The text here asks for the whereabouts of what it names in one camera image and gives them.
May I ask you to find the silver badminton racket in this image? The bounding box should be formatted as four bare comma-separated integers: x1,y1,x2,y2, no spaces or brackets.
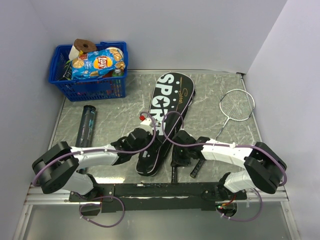
189,88,256,179
171,166,178,184

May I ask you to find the black shuttlecock tube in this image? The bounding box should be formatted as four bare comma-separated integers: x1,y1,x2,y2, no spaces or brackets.
76,104,98,175

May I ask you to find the black SPORT racket bag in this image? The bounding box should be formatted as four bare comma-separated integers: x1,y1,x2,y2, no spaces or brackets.
135,72,196,177

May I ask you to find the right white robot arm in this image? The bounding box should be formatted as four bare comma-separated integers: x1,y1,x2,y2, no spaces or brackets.
172,130,287,199

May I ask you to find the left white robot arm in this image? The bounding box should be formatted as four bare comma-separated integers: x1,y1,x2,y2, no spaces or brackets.
32,128,156,201

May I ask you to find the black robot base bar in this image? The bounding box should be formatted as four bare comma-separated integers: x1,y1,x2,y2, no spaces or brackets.
69,182,247,213

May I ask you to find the blue plastic shopping basket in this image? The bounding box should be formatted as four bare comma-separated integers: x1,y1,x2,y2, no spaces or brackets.
48,41,129,102

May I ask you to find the blue Lays chips bag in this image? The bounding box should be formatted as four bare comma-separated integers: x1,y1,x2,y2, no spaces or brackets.
71,47,126,80

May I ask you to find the dark green package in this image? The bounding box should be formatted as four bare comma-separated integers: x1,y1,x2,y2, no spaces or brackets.
61,61,72,81

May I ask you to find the white paper towel roll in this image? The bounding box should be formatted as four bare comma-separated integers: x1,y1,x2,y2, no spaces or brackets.
68,45,80,61

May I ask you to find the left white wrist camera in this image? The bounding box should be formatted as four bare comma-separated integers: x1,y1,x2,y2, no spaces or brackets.
139,115,153,133

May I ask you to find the aluminium rail frame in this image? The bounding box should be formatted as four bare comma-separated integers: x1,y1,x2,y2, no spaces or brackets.
23,159,290,206

